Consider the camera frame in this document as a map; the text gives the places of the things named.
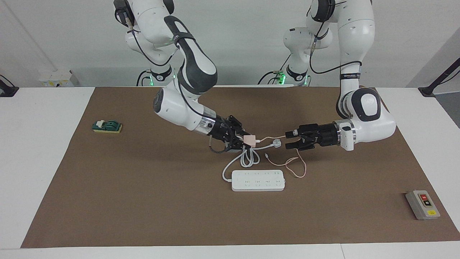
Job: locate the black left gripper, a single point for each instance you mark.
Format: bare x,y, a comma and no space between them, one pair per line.
321,136

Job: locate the green knife switch yellow base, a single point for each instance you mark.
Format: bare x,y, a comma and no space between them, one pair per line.
107,126

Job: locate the white three-pin plug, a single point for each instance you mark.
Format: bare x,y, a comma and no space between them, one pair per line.
276,144

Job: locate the white wall outlet box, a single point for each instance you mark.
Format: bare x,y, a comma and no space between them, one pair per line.
57,79

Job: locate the brown table mat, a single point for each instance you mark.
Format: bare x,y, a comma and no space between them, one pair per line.
143,216

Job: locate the grey on-off switch box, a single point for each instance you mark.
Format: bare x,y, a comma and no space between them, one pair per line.
422,205

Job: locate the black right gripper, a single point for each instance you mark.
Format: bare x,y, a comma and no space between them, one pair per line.
221,129

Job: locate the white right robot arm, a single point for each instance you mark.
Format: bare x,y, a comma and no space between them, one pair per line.
197,68

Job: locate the white power strip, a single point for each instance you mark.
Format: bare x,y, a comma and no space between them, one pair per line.
258,181

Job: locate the black slanted stand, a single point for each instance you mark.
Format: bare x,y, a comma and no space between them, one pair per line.
440,79

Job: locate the pink charger adapter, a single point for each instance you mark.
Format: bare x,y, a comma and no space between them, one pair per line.
249,140

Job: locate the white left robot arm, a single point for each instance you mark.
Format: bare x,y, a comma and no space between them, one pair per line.
370,108

